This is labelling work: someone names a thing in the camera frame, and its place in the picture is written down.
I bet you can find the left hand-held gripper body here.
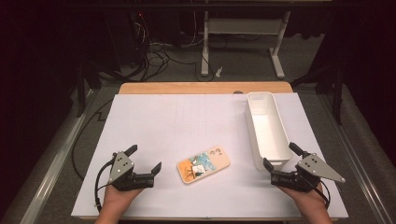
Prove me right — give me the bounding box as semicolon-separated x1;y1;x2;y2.
106;150;156;191

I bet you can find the aluminium floor rail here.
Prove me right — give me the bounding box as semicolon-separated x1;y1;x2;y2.
321;92;396;224
18;89;98;224

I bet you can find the white table sheet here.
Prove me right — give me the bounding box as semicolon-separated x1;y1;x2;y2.
70;92;349;219

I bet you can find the wooden table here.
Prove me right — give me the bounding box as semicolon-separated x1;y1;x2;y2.
118;81;294;95

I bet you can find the person's left hand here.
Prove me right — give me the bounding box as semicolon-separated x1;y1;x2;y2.
101;184;144;215

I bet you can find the black stand leg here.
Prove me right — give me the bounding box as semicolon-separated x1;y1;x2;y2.
76;62;102;119
291;62;345;126

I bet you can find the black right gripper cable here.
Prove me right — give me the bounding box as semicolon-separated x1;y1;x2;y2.
311;179;332;210

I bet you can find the person's right hand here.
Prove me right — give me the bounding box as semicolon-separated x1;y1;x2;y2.
278;182;330;216

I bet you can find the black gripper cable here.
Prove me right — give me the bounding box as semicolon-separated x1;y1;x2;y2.
311;179;332;210
93;158;115;213

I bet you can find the white plastic storage box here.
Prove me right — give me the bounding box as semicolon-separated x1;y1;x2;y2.
245;91;294;172

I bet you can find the bundle of floor cables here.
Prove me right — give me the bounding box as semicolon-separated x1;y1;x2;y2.
102;12;217;83

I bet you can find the white metal stand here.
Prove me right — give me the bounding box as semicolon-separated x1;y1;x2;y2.
200;10;291;79

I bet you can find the beige printed phone case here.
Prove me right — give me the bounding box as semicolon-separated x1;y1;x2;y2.
176;146;232;185

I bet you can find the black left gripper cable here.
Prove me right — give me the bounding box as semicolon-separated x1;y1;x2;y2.
93;158;115;213

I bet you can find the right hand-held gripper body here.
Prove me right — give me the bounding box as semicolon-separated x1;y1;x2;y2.
270;151;347;193

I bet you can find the black floor cable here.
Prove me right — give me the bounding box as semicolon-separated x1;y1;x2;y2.
71;98;115;181

